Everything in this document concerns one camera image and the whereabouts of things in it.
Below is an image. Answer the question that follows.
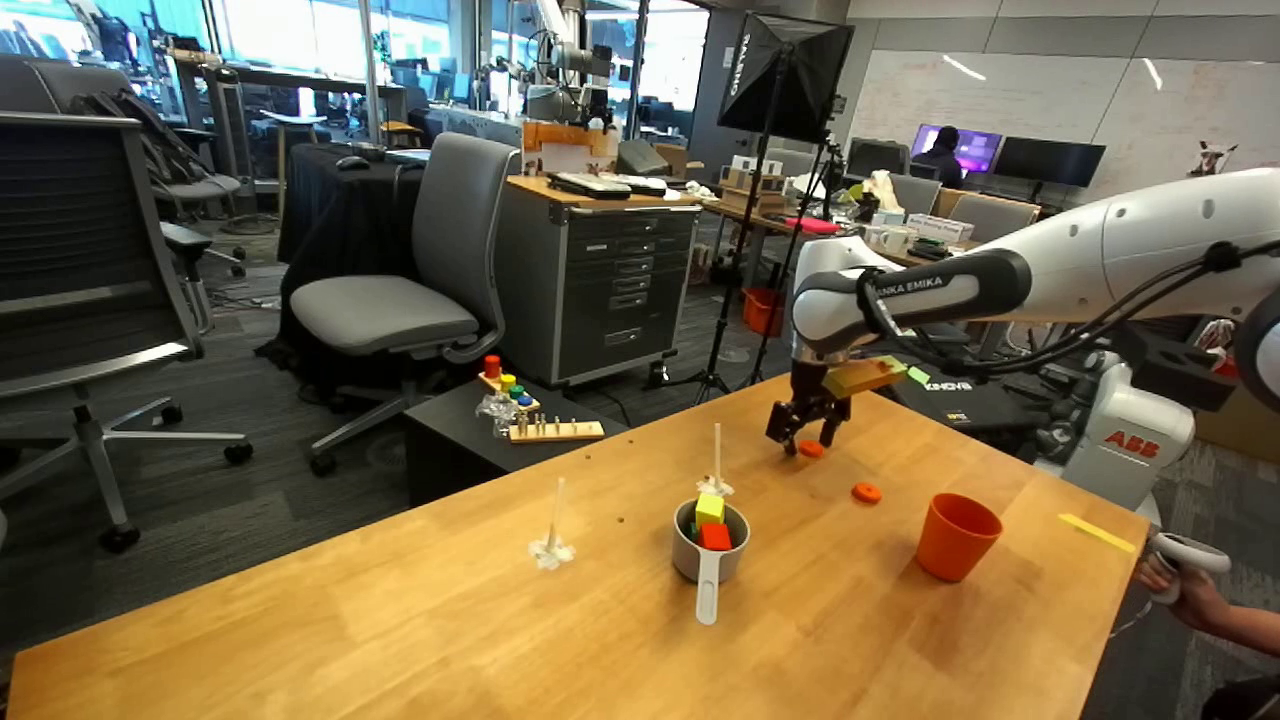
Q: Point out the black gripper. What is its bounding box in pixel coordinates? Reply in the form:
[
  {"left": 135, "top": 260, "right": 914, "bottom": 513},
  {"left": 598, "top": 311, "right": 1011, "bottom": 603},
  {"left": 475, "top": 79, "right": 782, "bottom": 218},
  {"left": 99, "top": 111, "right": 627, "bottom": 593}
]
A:
[{"left": 761, "top": 356, "right": 857, "bottom": 453}]

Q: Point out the yellow cube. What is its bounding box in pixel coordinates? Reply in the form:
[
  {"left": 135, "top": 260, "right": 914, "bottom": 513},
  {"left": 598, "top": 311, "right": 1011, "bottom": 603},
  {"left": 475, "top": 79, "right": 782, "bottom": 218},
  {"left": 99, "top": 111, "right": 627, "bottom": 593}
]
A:
[{"left": 690, "top": 480, "right": 732, "bottom": 534}]

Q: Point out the white handheld controller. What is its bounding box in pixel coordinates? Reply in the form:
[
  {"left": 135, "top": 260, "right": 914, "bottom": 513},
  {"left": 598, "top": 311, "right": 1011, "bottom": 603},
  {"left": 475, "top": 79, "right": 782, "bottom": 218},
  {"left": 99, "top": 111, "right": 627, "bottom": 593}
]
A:
[{"left": 1142, "top": 529, "right": 1237, "bottom": 610}]

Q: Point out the person's bare forearm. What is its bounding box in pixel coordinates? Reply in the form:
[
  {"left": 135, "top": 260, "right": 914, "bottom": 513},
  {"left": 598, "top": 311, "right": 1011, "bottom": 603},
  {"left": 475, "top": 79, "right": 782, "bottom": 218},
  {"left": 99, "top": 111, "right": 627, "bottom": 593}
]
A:
[{"left": 1207, "top": 593, "right": 1280, "bottom": 664}]

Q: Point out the white ABB robot base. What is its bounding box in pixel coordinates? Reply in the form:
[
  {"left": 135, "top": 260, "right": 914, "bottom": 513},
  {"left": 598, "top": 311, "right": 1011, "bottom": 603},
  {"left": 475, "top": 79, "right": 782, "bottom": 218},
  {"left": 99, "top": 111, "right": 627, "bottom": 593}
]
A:
[{"left": 1061, "top": 354, "right": 1200, "bottom": 513}]

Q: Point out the orange plastic cup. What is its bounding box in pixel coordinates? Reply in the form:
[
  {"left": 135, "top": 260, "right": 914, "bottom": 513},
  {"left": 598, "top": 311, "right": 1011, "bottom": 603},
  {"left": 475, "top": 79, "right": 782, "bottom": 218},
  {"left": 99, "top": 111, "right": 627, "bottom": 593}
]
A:
[{"left": 914, "top": 491, "right": 1006, "bottom": 589}]

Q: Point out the person's bare hand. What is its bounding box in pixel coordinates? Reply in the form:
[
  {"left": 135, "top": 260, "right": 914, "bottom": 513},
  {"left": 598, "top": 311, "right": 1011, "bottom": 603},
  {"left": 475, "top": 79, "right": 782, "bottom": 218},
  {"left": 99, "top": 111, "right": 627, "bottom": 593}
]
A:
[{"left": 1137, "top": 551, "right": 1238, "bottom": 633}]

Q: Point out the black work table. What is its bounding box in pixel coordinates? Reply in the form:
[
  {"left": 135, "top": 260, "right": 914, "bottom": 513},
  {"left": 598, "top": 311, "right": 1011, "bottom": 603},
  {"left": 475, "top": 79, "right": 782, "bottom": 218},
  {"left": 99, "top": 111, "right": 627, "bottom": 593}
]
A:
[{"left": 882, "top": 356, "right": 1075, "bottom": 462}]

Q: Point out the grey drawer cabinet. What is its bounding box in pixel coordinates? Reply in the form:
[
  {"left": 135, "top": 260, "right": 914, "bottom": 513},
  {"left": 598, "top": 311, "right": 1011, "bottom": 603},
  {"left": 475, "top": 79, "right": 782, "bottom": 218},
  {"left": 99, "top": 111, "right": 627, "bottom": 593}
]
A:
[{"left": 492, "top": 174, "right": 705, "bottom": 392}]

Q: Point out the wooden peg board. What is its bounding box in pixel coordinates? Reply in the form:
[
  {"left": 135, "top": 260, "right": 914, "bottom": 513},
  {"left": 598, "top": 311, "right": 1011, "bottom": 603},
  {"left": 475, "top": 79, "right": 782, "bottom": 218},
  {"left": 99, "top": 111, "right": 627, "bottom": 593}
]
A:
[{"left": 503, "top": 417, "right": 606, "bottom": 444}]

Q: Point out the seated person dark silhouette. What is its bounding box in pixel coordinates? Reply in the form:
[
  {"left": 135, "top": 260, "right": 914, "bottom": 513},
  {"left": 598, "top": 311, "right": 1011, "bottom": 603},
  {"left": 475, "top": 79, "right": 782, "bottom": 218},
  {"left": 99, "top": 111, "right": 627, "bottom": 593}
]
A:
[{"left": 921, "top": 123, "right": 968, "bottom": 187}]

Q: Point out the colourful stacking toy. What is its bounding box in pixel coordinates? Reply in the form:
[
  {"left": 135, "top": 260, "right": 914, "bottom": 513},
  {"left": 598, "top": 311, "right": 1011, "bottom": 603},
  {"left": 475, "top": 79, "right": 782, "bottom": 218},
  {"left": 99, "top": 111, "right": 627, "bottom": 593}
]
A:
[{"left": 475, "top": 354, "right": 544, "bottom": 424}]

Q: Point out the yellow tape strip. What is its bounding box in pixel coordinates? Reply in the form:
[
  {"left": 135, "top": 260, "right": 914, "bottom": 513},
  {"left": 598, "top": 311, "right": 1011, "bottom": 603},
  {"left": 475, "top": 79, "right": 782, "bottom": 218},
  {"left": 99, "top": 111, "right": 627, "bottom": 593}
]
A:
[{"left": 1056, "top": 513, "right": 1140, "bottom": 558}]

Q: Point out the purple lit monitor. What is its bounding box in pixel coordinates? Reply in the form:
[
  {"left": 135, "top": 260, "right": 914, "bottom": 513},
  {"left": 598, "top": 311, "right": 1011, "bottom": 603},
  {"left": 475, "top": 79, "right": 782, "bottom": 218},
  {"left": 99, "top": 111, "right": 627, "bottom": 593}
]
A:
[{"left": 907, "top": 120, "right": 1006, "bottom": 180}]

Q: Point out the black softbox light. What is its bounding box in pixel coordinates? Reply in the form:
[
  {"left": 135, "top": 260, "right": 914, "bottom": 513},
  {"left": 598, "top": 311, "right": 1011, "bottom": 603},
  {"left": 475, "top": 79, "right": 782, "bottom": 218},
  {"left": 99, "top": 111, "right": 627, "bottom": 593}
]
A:
[{"left": 701, "top": 12, "right": 857, "bottom": 392}]

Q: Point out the low black table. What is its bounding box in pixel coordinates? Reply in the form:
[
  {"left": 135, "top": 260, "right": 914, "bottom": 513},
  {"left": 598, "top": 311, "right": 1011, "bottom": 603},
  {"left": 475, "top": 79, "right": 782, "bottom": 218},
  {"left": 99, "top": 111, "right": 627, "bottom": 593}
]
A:
[{"left": 400, "top": 378, "right": 646, "bottom": 508}]

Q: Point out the orange box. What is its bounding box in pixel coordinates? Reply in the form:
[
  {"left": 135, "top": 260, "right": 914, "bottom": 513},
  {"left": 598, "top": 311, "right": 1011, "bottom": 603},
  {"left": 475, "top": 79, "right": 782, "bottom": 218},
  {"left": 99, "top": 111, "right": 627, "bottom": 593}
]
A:
[{"left": 515, "top": 118, "right": 624, "bottom": 178}]

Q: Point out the grey office chair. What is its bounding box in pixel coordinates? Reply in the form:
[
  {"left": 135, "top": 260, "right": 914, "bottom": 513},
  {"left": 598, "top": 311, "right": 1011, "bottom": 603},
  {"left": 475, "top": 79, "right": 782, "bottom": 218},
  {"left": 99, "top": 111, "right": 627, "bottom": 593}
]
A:
[{"left": 284, "top": 129, "right": 526, "bottom": 480}]

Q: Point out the black draped table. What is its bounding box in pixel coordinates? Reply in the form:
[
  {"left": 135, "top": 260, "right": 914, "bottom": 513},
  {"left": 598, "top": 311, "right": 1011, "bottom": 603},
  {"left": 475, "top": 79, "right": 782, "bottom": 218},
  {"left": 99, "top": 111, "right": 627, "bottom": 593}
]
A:
[{"left": 271, "top": 137, "right": 436, "bottom": 354}]

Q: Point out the black mesh office chair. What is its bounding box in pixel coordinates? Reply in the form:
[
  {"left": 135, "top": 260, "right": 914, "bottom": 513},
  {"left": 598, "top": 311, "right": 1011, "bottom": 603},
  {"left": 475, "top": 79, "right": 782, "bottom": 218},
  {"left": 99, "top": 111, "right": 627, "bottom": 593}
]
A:
[{"left": 0, "top": 107, "right": 255, "bottom": 551}]

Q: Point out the silver measuring cup white handle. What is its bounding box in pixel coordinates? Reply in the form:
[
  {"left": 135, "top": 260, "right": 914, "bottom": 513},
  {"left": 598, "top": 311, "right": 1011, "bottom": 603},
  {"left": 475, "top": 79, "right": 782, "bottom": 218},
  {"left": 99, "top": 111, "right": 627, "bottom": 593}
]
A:
[{"left": 667, "top": 496, "right": 755, "bottom": 633}]

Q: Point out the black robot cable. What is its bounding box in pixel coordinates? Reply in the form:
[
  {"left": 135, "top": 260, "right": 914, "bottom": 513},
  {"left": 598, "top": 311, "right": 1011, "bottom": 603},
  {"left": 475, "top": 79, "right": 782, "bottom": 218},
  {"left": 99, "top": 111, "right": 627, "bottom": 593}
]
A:
[{"left": 851, "top": 235, "right": 1252, "bottom": 378}]

